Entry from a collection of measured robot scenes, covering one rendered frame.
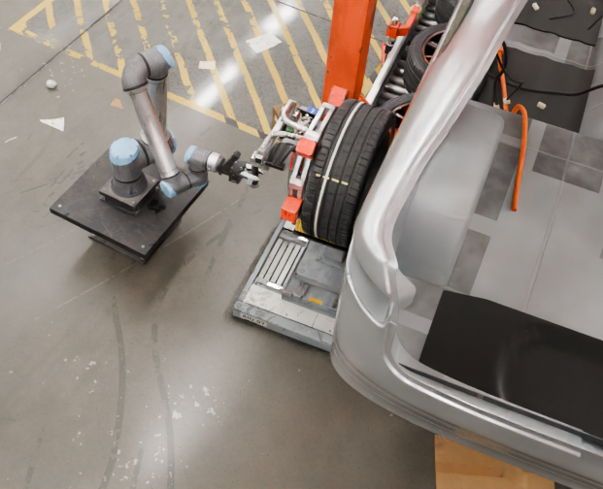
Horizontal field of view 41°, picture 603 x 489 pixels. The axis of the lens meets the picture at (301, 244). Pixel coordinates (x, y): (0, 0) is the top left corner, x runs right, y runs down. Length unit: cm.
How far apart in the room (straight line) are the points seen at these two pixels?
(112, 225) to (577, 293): 229
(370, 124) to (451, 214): 59
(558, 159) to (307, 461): 180
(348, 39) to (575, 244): 136
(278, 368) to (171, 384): 53
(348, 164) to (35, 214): 204
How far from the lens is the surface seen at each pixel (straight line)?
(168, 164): 382
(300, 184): 353
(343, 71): 391
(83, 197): 441
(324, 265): 419
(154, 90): 388
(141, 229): 423
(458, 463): 400
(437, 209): 322
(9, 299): 446
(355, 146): 346
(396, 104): 468
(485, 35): 299
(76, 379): 413
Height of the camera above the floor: 358
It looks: 52 degrees down
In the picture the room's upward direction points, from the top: 7 degrees clockwise
